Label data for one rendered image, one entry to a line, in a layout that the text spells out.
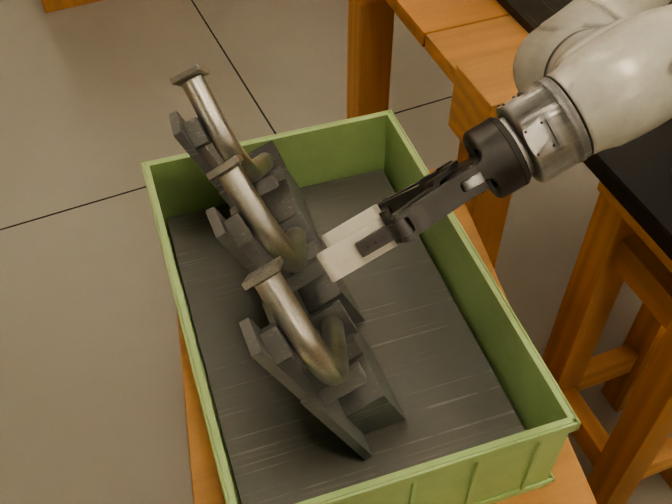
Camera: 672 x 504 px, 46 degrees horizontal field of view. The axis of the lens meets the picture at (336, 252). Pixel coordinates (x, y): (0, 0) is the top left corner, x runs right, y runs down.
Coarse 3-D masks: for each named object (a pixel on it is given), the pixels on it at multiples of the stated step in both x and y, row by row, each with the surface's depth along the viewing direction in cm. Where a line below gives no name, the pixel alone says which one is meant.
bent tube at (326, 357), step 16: (256, 272) 81; (272, 272) 77; (256, 288) 79; (272, 288) 78; (288, 288) 79; (272, 304) 79; (288, 304) 79; (288, 320) 79; (304, 320) 79; (336, 320) 102; (288, 336) 79; (304, 336) 79; (336, 336) 95; (304, 352) 80; (320, 352) 80; (336, 352) 89; (320, 368) 81; (336, 368) 82; (336, 384) 85
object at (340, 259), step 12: (360, 228) 72; (372, 228) 71; (348, 240) 72; (324, 252) 72; (336, 252) 72; (348, 252) 72; (372, 252) 72; (384, 252) 72; (324, 264) 72; (336, 264) 72; (348, 264) 72; (360, 264) 72; (336, 276) 72
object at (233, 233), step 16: (224, 224) 90; (240, 224) 90; (224, 240) 88; (240, 240) 90; (256, 240) 104; (240, 256) 91; (256, 256) 97; (304, 288) 112; (320, 288) 111; (336, 288) 110; (304, 304) 110; (320, 304) 109; (352, 304) 112; (352, 320) 115
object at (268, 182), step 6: (276, 168) 120; (270, 174) 111; (276, 174) 121; (282, 174) 121; (264, 180) 111; (270, 180) 111; (276, 180) 113; (258, 186) 111; (264, 186) 111; (270, 186) 111; (276, 186) 111; (258, 192) 111; (264, 192) 111
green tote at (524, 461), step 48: (288, 144) 128; (336, 144) 131; (384, 144) 135; (192, 192) 129; (432, 240) 123; (480, 288) 109; (192, 336) 100; (480, 336) 113; (528, 336) 100; (528, 384) 101; (528, 432) 91; (384, 480) 87; (432, 480) 91; (480, 480) 96; (528, 480) 101
